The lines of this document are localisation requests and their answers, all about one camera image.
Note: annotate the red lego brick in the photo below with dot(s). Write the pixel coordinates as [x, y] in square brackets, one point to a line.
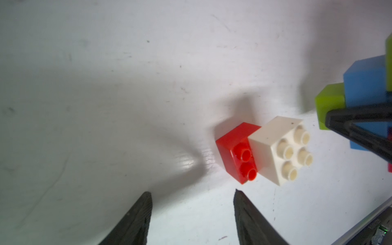
[236, 153]
[390, 139]

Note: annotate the blue long lego brick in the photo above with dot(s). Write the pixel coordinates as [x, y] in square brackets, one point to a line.
[365, 83]

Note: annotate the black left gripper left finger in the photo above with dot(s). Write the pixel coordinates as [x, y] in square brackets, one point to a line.
[133, 228]

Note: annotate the lime green lego brick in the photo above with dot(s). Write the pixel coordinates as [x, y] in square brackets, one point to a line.
[388, 63]
[330, 98]

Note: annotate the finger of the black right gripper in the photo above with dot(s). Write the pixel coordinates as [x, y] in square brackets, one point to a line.
[344, 122]

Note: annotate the white lego brick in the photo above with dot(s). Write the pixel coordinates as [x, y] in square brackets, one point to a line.
[279, 149]

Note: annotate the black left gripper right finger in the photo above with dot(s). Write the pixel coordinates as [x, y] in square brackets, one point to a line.
[252, 226]

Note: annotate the aluminium mounting rail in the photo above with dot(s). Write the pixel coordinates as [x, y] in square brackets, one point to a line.
[374, 229]

